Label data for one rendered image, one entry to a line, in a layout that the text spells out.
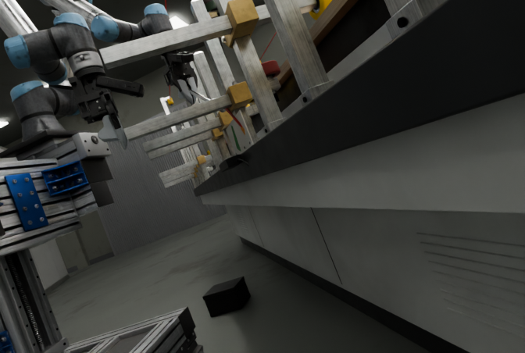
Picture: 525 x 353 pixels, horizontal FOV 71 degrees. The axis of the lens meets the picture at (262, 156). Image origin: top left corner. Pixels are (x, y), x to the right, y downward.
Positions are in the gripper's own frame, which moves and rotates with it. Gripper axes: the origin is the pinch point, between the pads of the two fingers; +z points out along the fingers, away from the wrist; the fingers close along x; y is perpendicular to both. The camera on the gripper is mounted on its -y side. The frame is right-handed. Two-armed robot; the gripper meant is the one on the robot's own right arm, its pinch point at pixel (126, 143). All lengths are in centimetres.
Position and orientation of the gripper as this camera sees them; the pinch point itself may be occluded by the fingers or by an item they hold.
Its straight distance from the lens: 100.1
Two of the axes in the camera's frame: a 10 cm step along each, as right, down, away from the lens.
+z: 3.7, 9.3, -0.3
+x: 2.3, -1.2, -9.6
